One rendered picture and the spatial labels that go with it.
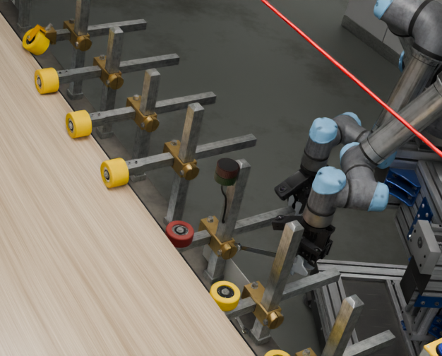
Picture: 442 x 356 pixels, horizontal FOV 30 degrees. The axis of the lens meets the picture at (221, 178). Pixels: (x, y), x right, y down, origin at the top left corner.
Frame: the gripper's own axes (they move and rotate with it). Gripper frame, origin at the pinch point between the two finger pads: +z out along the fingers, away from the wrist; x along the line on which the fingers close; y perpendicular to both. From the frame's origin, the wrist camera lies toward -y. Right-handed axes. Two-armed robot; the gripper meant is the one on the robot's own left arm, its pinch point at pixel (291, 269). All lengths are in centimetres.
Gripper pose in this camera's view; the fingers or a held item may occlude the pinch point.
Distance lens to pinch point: 230.6
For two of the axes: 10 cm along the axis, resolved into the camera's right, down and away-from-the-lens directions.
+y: 7.7, 5.0, -3.9
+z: -1.8, 7.7, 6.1
